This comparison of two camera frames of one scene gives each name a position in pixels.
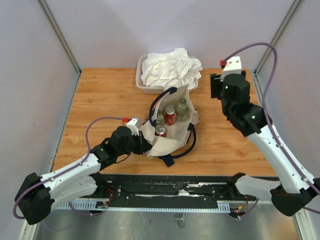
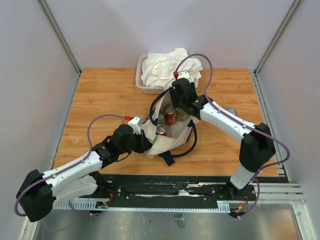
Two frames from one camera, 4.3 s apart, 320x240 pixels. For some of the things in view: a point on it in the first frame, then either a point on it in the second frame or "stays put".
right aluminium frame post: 256,76 stays put
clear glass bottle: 182,110 stays put
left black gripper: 143,146 stays put
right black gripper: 215,84 → 175,101
